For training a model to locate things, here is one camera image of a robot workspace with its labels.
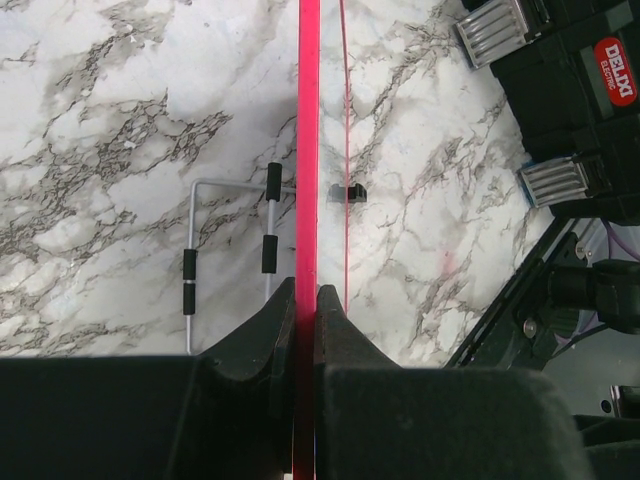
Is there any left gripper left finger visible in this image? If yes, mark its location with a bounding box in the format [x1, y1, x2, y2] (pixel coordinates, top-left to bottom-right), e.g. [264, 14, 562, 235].
[1, 279, 295, 479]

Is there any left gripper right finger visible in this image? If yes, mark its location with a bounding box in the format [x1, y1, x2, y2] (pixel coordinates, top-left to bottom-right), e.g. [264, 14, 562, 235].
[314, 285, 593, 479]

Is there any pink framed whiteboard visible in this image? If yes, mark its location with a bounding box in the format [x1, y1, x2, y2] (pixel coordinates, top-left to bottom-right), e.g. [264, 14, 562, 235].
[293, 1, 352, 479]

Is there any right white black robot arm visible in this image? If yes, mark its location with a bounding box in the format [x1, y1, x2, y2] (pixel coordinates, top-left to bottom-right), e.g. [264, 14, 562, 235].
[517, 259, 639, 335]

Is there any metal whiteboard stand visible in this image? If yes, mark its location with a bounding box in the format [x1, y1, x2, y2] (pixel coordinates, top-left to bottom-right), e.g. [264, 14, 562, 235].
[182, 162, 296, 355]

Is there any black plastic toolbox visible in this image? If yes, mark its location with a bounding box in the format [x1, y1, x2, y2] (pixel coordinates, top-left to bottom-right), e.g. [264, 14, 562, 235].
[455, 0, 639, 226]

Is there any black base frame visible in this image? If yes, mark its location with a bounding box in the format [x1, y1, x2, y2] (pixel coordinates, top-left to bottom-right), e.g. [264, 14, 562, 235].
[447, 219, 639, 479]

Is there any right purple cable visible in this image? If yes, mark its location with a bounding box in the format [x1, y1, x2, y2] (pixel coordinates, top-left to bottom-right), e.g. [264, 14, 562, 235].
[554, 219, 640, 351]

